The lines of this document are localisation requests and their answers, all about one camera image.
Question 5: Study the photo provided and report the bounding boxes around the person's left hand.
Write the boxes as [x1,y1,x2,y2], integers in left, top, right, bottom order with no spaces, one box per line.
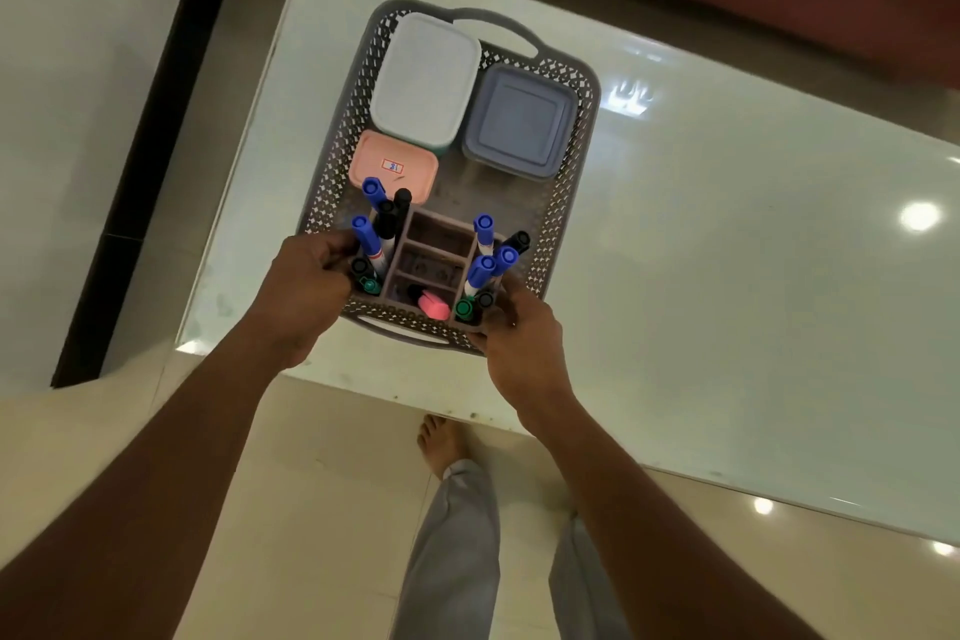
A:
[245,227,363,374]

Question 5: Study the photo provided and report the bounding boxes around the person's right hand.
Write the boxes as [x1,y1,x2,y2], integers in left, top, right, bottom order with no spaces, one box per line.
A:
[465,277,576,440]

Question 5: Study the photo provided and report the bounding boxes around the red label marker blue cap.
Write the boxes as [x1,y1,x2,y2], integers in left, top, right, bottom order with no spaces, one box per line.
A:
[350,213,392,282]

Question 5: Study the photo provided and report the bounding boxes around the pink highlighter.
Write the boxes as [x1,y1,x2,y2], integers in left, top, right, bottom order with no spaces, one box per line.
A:
[407,283,454,324]

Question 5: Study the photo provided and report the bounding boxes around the pink desk organizer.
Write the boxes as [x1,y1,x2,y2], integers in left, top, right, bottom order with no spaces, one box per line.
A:
[347,203,520,330]

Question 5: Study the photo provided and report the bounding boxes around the grey perforated plastic basket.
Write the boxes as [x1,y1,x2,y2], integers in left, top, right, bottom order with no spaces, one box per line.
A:
[295,0,604,358]

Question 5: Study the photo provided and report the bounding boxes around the small pink box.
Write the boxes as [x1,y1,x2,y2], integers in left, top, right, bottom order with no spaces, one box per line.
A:
[346,128,441,208]

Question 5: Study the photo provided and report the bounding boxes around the blue-grey plastic box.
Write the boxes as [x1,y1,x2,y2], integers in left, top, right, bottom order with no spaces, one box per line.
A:
[460,63,581,184]

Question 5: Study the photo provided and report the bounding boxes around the teal box with white lid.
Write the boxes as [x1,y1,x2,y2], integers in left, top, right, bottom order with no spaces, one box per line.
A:
[368,10,484,158]

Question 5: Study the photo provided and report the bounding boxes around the person's left forearm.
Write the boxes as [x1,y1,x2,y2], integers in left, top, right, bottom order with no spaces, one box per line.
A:
[0,324,290,640]

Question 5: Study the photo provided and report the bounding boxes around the person's right forearm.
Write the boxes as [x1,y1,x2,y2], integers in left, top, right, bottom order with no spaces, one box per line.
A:
[524,391,826,640]

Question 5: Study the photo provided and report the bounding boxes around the person's bare foot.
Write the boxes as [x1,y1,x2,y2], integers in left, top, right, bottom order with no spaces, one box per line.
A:
[416,413,471,482]

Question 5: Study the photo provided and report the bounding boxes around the person's grey trousers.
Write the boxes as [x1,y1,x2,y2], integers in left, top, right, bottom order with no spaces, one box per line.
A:
[388,458,636,640]

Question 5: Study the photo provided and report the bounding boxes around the black baseboard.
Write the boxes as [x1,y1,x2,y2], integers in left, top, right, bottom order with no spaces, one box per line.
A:
[50,0,253,390]

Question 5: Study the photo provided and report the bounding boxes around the white table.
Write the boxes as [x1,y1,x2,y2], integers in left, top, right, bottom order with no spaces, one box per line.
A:
[175,0,960,548]

